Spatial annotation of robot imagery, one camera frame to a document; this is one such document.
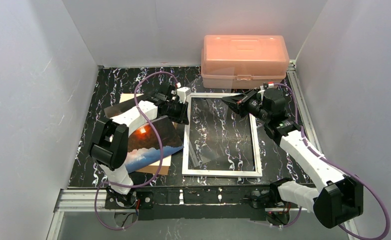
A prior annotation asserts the clear glass sheet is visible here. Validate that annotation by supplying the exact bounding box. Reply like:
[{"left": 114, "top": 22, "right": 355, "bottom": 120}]
[{"left": 188, "top": 66, "right": 259, "bottom": 167}]

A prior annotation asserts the sunset landscape photo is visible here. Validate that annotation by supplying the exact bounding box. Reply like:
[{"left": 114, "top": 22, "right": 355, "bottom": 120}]
[{"left": 103, "top": 96, "right": 185, "bottom": 175}]

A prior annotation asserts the white picture frame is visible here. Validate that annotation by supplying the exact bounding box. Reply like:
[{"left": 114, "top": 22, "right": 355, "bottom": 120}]
[{"left": 182, "top": 93, "right": 263, "bottom": 178}]

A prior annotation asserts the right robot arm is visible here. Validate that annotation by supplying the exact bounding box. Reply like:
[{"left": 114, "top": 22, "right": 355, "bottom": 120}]
[{"left": 221, "top": 85, "right": 364, "bottom": 229}]

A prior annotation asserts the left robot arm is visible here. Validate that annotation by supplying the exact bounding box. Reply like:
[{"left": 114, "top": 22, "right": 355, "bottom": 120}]
[{"left": 87, "top": 83, "right": 191, "bottom": 195}]

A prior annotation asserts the pink plastic storage box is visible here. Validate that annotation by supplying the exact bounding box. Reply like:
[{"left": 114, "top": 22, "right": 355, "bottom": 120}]
[{"left": 200, "top": 35, "right": 290, "bottom": 90}]

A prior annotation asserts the brown backing board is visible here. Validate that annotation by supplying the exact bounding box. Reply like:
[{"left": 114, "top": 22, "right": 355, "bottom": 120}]
[{"left": 118, "top": 93, "right": 180, "bottom": 176}]

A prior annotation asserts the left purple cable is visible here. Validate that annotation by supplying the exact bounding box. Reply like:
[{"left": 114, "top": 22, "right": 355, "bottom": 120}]
[{"left": 94, "top": 71, "right": 181, "bottom": 232}]

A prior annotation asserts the purple cable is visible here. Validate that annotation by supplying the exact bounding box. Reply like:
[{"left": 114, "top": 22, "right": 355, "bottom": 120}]
[
  {"left": 94, "top": 71, "right": 181, "bottom": 232},
  {"left": 265, "top": 82, "right": 391, "bottom": 240}
]

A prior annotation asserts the aluminium rail base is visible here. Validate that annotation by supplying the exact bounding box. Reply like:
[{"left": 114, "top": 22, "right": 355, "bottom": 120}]
[{"left": 55, "top": 184, "right": 299, "bottom": 221}]

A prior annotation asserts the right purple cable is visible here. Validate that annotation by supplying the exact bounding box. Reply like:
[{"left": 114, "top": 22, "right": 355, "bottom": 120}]
[{"left": 265, "top": 82, "right": 391, "bottom": 240}]

